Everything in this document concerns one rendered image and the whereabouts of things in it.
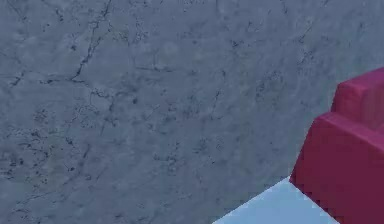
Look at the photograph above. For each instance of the red sofa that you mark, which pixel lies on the red sofa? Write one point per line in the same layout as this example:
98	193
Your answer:
346	156

